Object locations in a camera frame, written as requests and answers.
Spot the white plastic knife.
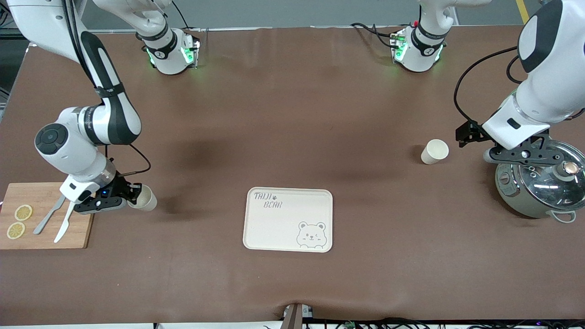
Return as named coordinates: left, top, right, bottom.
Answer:
left=54, top=203, right=76, bottom=244

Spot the white paper-like cup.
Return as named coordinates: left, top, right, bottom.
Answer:
left=420, top=139, right=449, bottom=165
left=128, top=184, right=157, bottom=212

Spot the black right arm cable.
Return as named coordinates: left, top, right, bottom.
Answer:
left=64, top=0, right=152, bottom=177

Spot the cream tray with bear print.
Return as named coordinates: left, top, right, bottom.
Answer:
left=243, top=187, right=333, bottom=253

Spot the black base power cable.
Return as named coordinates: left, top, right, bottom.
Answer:
left=350, top=22, right=398, bottom=48

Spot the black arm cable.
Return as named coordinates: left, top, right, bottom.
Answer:
left=454, top=46, right=524, bottom=124
left=64, top=0, right=152, bottom=177

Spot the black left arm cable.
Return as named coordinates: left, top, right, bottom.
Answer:
left=454, top=46, right=524, bottom=124

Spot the grey-green cooking pot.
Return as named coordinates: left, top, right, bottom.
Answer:
left=495, top=139, right=585, bottom=223

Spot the aluminium camera post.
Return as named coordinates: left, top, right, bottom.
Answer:
left=282, top=303, right=314, bottom=329

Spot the wooden cutting board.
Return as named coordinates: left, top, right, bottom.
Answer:
left=0, top=182, right=101, bottom=250

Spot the grey plastic knife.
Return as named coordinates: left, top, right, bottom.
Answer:
left=33, top=194, right=67, bottom=236

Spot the glass pot lid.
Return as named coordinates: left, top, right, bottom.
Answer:
left=519, top=139, right=585, bottom=211

